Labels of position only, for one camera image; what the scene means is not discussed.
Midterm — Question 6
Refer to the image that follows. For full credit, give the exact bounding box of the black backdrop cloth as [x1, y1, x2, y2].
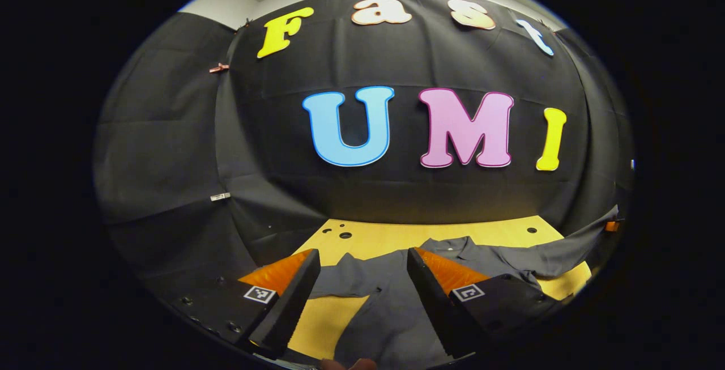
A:
[93, 0, 635, 303]

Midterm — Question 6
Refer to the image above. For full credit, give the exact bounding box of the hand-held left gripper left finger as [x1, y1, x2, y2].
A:
[170, 248, 322, 359]

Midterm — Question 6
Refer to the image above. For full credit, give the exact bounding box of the dark grey shirt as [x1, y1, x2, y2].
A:
[309, 206, 619, 370]

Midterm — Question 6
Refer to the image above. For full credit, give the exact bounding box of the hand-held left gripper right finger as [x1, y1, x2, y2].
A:
[407, 247, 567, 359]

